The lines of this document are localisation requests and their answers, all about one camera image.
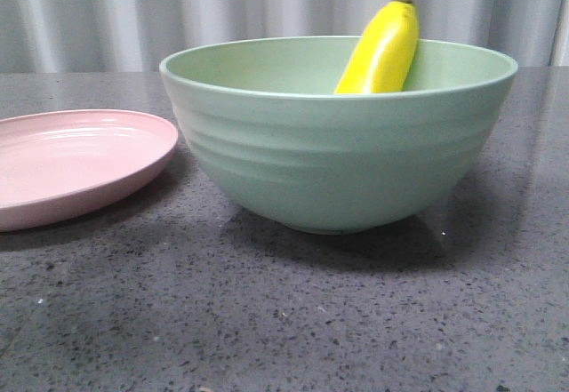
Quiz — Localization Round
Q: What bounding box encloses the pink plate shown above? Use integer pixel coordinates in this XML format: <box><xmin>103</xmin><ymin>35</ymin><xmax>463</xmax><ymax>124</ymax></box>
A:
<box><xmin>1</xmin><ymin>109</ymin><xmax>178</xmax><ymax>232</ymax></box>

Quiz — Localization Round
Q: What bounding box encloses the green ribbed bowl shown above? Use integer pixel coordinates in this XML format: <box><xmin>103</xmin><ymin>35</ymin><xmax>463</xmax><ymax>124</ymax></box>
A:
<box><xmin>159</xmin><ymin>36</ymin><xmax>518</xmax><ymax>234</ymax></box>

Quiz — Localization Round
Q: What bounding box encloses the white pleated curtain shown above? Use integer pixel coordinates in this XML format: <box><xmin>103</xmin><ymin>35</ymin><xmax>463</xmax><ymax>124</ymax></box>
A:
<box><xmin>1</xmin><ymin>0</ymin><xmax>568</xmax><ymax>73</ymax></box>

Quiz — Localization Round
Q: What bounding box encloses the yellow banana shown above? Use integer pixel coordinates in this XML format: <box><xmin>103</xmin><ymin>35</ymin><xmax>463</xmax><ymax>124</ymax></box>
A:
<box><xmin>334</xmin><ymin>0</ymin><xmax>420</xmax><ymax>94</ymax></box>

